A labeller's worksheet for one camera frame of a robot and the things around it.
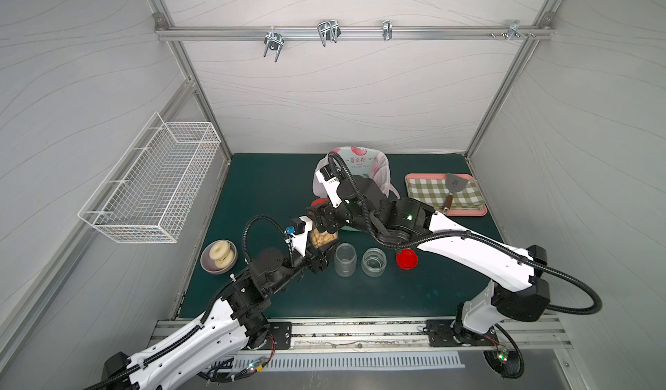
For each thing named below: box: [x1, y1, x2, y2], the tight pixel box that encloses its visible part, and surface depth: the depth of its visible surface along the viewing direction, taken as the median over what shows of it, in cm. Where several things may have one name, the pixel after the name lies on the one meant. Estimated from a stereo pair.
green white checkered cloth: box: [405, 177, 485, 210], surface depth 109 cm
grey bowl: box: [200, 239, 239, 275], surface depth 85 cm
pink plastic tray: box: [404, 172, 489, 217], surface depth 109 cm
